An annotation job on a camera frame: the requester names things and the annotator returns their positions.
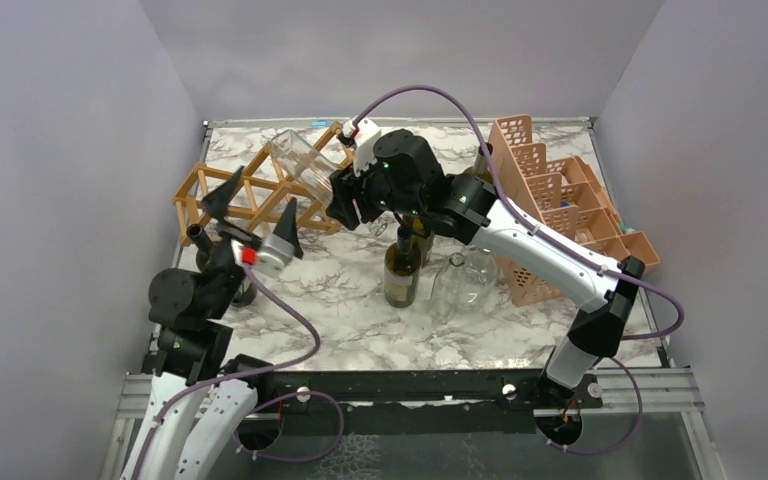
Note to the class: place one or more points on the dark green wine bottle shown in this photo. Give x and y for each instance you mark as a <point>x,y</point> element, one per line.
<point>402,263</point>

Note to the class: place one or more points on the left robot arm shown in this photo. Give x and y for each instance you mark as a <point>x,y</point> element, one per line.
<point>191,346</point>

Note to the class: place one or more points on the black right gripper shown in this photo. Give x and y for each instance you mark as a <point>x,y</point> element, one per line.
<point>248,239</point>

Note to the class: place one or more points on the clear glass bottle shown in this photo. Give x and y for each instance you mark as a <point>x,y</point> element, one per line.
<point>309,167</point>

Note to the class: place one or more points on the pink plastic organizer rack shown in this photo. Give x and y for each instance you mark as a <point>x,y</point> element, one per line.
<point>552,174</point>

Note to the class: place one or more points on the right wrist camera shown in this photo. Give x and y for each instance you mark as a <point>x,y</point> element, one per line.
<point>272,257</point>

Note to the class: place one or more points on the wooden wine rack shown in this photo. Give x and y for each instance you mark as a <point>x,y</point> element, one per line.
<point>259,197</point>

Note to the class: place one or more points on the green wine bottle silver neck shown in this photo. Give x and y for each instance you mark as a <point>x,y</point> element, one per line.
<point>480,168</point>

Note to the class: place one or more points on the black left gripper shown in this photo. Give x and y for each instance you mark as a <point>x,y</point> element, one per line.
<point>365,211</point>

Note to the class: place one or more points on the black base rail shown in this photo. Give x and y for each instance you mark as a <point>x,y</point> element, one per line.
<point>407,402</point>

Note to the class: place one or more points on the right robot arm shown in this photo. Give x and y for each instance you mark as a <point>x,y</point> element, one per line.
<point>398,172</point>

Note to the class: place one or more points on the clear glass jug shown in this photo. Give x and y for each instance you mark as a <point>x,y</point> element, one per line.
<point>463,283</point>

